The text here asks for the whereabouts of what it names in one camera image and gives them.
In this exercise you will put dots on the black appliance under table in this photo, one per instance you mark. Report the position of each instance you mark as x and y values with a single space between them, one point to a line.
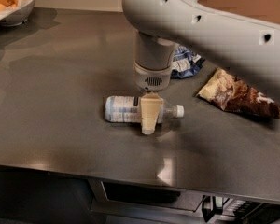
219 210

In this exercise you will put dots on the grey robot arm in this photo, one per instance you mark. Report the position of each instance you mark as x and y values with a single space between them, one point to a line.
249 48

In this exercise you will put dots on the brown chocolate snack bag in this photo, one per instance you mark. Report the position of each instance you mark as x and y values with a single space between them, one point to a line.
231 94

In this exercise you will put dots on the metal fruit bowl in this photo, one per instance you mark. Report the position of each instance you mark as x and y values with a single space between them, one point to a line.
16 13

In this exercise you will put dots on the clear plastic water bottle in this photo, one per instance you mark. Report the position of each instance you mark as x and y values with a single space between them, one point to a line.
126 109

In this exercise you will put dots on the crumpled blue white wrapper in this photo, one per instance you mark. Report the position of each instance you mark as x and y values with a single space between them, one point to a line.
186 63

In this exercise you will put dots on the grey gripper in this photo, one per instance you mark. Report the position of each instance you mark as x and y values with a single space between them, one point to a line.
152 78

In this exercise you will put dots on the stainless microwave under table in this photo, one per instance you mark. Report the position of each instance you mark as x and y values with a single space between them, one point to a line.
149 203

